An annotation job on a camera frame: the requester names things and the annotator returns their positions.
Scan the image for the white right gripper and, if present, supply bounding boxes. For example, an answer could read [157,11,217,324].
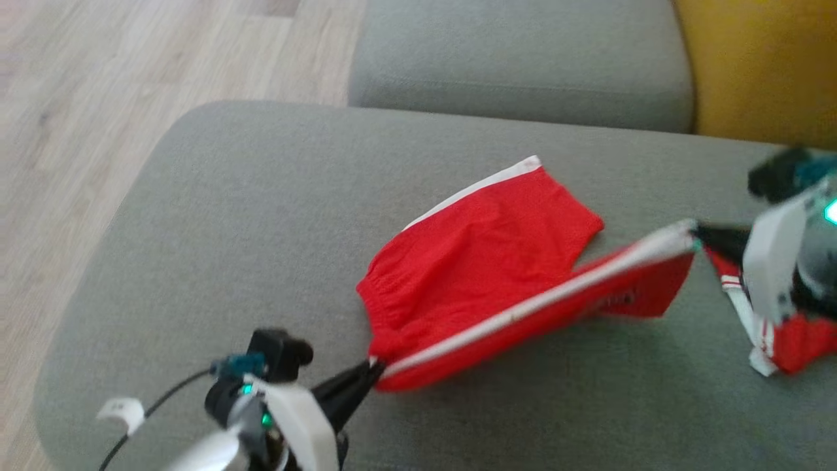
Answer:
[693,188,829,326]

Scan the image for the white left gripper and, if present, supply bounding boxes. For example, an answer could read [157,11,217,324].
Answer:
[244,359,387,471]

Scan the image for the red Bulls basketball jersey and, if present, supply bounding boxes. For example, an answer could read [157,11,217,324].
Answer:
[705,247,837,378]

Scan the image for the red shorts with white stripe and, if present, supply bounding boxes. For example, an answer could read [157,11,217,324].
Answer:
[356,155,698,394]

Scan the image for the yellow sofa back cushion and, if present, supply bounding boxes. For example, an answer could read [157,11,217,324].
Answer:
[672,0,837,150]

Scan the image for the large grey sofa ottoman cushion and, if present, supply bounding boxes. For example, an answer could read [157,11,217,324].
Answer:
[31,99,837,471]

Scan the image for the grey sofa seat cushion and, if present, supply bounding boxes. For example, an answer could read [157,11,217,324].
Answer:
[347,0,696,135]

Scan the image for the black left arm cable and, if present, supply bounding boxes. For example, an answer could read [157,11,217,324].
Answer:
[97,353,267,471]

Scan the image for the white left cable label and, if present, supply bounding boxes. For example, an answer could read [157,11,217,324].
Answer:
[95,396,146,437]

